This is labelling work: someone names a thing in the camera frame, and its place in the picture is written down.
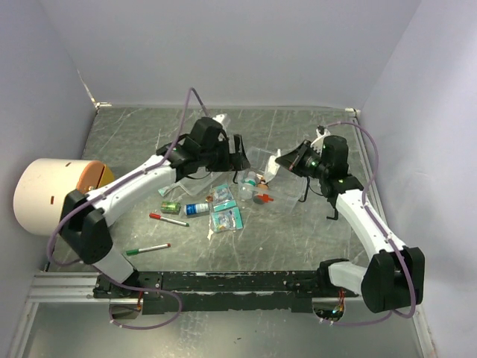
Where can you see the black box handle clip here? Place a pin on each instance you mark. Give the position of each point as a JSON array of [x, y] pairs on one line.
[[333, 209]]

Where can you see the green battery pack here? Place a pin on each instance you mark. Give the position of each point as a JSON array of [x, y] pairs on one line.
[[170, 207]]

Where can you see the white green dropper bottle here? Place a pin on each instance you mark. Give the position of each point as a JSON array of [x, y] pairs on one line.
[[250, 179]]

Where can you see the white cylinder drum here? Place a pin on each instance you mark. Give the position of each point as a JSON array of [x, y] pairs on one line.
[[41, 190]]

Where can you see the orange cap small bottle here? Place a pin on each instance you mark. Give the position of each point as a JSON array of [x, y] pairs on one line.
[[262, 184]]

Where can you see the teal plaster strip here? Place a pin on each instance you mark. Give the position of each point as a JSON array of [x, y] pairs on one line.
[[166, 189]]

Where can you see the clear plastic storage box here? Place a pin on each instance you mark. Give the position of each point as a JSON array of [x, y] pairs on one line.
[[286, 188]]

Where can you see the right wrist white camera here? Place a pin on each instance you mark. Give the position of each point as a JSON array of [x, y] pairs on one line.
[[321, 133]]

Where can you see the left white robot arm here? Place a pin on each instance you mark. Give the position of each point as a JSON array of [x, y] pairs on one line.
[[86, 218]]

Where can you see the red cross grey disc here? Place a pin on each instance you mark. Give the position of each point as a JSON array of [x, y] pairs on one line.
[[262, 198]]

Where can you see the white blue gauze packet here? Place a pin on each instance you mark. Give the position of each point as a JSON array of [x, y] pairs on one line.
[[272, 167]]

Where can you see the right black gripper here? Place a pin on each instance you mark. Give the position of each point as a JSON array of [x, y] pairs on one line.
[[292, 160]]

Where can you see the white blue medicine bottle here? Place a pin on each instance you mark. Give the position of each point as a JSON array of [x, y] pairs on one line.
[[195, 209]]

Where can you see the teal blister pack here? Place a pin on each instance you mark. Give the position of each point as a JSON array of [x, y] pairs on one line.
[[225, 220], [222, 198]]

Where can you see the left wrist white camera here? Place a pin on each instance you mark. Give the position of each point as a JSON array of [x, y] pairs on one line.
[[223, 119]]

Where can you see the teal blister pack lower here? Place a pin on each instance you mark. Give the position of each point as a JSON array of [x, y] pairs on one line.
[[225, 220]]

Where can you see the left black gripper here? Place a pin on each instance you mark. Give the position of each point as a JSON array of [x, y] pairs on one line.
[[233, 162]]

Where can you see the black mounting base rail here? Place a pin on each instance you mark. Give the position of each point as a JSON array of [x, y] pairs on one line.
[[296, 291]]

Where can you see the teal blister pack upper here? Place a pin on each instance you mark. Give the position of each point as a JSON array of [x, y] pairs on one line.
[[222, 198]]

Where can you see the clear divided organizer tray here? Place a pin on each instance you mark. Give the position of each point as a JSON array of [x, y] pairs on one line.
[[194, 187]]

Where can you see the wrist white camera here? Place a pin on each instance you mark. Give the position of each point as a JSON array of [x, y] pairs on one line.
[[321, 133], [223, 119]]

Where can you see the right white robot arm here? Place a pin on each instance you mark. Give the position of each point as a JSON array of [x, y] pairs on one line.
[[394, 278]]

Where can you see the red cap marker pen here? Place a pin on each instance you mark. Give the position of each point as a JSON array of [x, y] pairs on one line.
[[168, 220]]

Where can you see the green cap marker pen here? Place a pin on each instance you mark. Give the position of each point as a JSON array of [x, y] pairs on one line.
[[137, 251]]

